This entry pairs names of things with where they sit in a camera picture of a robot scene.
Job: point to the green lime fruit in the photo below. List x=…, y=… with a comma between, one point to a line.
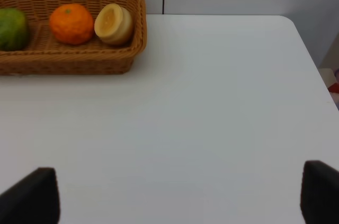
x=15, y=32

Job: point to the red orange peach fruit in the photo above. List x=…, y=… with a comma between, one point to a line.
x=114, y=25

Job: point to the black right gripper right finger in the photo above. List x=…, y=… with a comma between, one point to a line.
x=319, y=193

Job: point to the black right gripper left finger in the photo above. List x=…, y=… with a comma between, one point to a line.
x=34, y=199

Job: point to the orange mandarin fruit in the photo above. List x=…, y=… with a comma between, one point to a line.
x=72, y=24

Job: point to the orange wicker basket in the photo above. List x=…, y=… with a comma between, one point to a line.
x=46, y=56

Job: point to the red white background object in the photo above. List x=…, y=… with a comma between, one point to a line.
x=330, y=78

